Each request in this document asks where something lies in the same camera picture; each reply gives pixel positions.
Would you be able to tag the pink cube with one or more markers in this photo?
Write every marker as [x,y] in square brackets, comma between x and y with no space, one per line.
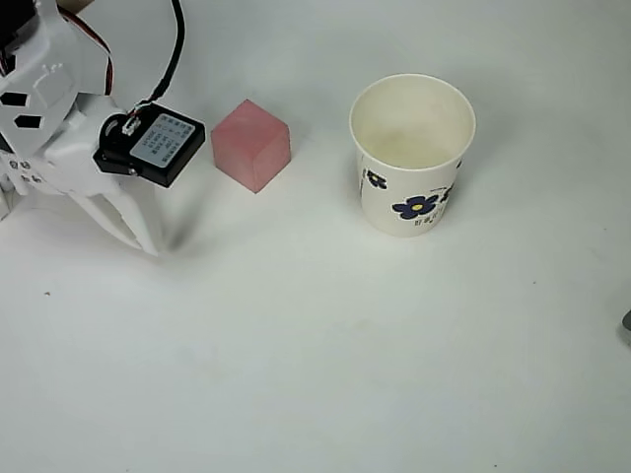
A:
[246,143]

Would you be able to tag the paper cup with purple flowers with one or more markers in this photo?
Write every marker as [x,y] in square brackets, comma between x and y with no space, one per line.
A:
[409,197]

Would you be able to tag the grey object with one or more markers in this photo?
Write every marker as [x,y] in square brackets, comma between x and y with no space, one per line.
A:
[627,325]

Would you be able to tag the black camera box with label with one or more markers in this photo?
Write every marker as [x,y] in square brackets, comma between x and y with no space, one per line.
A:
[162,145]

